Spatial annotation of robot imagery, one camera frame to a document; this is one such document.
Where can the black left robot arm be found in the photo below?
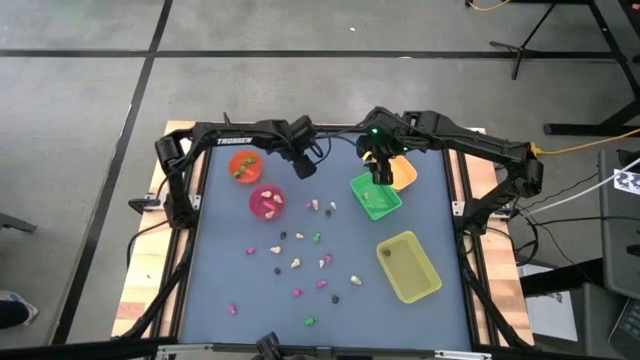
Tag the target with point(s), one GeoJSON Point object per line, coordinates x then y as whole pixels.
{"type": "Point", "coordinates": [235, 140]}

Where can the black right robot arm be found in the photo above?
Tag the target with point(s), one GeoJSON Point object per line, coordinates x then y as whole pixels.
{"type": "Point", "coordinates": [475, 142]}

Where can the grey chair leg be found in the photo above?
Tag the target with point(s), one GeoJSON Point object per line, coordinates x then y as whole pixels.
{"type": "Point", "coordinates": [17, 223]}

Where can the grey cabinet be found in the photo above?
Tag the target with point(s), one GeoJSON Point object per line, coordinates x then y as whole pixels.
{"type": "Point", "coordinates": [620, 240]}

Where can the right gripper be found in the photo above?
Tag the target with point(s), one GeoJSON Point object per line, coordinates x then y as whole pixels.
{"type": "Point", "coordinates": [382, 150]}

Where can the black white fiducial tag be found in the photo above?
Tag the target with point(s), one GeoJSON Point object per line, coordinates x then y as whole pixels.
{"type": "Point", "coordinates": [629, 182]}

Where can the pink round bowl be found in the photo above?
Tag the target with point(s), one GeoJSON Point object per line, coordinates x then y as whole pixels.
{"type": "Point", "coordinates": [256, 209]}

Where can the black clamp mount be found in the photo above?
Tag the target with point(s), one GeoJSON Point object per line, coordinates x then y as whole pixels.
{"type": "Point", "coordinates": [269, 347]}

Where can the black aluminium table frame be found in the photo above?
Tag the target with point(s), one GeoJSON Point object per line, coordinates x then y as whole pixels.
{"type": "Point", "coordinates": [184, 280]}

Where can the black clamp bracket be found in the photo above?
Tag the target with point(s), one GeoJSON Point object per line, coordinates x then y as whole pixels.
{"type": "Point", "coordinates": [226, 120]}

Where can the orange round bowl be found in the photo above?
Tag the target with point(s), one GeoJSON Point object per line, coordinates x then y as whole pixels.
{"type": "Point", "coordinates": [235, 160]}

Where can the person's foot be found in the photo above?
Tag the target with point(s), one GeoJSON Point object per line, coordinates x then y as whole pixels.
{"type": "Point", "coordinates": [15, 312]}

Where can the wooden table board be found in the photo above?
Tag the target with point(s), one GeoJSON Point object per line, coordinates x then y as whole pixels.
{"type": "Point", "coordinates": [145, 260]}
{"type": "Point", "coordinates": [502, 280]}

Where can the white box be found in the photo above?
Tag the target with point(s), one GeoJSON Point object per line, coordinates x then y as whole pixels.
{"type": "Point", "coordinates": [550, 315]}

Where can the yellow plastic bin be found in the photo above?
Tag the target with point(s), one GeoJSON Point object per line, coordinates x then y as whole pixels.
{"type": "Point", "coordinates": [410, 270]}

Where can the large green sponge foreground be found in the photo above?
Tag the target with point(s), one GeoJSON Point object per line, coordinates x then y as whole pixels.
{"type": "Point", "coordinates": [311, 320]}

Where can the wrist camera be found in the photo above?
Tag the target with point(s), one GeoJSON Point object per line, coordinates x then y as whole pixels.
{"type": "Point", "coordinates": [303, 126]}
{"type": "Point", "coordinates": [364, 150]}

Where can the grey keyboard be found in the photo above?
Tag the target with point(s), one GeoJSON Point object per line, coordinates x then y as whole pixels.
{"type": "Point", "coordinates": [627, 330]}

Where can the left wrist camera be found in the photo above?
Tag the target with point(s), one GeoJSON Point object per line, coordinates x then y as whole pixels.
{"type": "Point", "coordinates": [303, 126]}

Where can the black desk leg frame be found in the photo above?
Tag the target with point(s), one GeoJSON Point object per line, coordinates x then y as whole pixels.
{"type": "Point", "coordinates": [617, 60]}

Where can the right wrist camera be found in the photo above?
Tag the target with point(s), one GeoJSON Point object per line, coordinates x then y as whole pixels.
{"type": "Point", "coordinates": [364, 150]}

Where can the green plastic basket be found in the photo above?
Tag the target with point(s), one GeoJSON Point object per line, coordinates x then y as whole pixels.
{"type": "Point", "coordinates": [385, 205]}

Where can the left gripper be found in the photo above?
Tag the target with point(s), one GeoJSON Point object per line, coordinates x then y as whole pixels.
{"type": "Point", "coordinates": [296, 145]}

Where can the pink sponge centre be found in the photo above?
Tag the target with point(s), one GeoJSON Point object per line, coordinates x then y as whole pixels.
{"type": "Point", "coordinates": [321, 284]}

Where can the green skeleton figure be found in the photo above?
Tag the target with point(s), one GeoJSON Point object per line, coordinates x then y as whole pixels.
{"type": "Point", "coordinates": [248, 161]}
{"type": "Point", "coordinates": [316, 238]}
{"type": "Point", "coordinates": [240, 172]}

